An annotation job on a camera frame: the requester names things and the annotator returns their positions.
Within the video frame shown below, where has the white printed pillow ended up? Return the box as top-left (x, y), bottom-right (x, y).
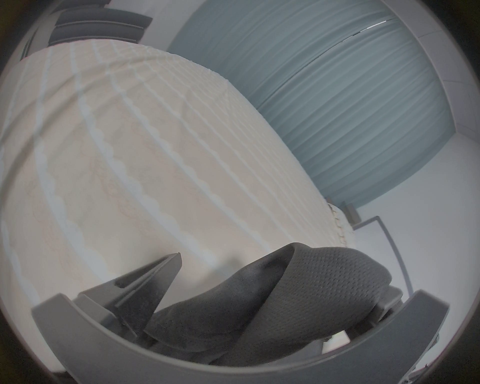
top-left (325, 202), bottom-right (356, 246)

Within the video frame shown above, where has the grey bedside table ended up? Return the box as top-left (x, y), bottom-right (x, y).
top-left (342, 202), bottom-right (360, 226)

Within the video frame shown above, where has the bed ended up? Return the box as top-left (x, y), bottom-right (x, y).
top-left (0, 39), bottom-right (416, 353)

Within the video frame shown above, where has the blue-green curtain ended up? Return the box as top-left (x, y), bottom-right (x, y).
top-left (257, 19), bottom-right (456, 209)
top-left (167, 0), bottom-right (394, 110)

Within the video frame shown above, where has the black T-shirt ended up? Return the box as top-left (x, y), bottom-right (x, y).
top-left (144, 243), bottom-right (392, 367)

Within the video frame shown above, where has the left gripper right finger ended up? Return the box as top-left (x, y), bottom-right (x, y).
top-left (369, 286), bottom-right (404, 328)

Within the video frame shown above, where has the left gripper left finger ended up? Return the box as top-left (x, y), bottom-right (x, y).
top-left (77, 252), bottom-right (183, 338)

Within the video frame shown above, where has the black chest of drawers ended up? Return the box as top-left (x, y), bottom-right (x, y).
top-left (48, 0), bottom-right (154, 47)

